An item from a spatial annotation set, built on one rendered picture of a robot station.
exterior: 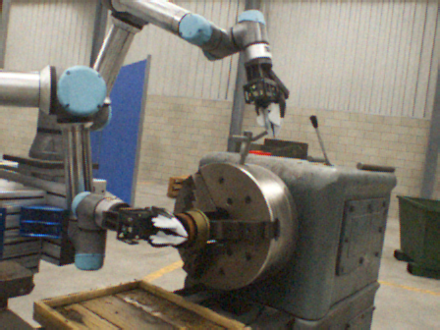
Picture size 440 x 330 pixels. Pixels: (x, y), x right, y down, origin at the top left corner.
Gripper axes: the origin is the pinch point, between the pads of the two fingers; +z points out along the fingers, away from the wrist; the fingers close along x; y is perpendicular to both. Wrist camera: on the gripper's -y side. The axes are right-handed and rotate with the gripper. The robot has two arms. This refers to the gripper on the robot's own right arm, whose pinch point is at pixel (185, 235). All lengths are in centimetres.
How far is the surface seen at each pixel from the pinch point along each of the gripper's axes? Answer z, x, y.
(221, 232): 2.8, 0.6, -9.0
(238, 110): -617, 108, -841
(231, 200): -0.4, 7.0, -15.6
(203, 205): -4.9, 5.1, -11.0
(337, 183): 18.0, 14.1, -33.7
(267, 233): 10.8, 1.6, -15.6
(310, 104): -451, 143, -923
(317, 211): 15.1, 6.5, -31.1
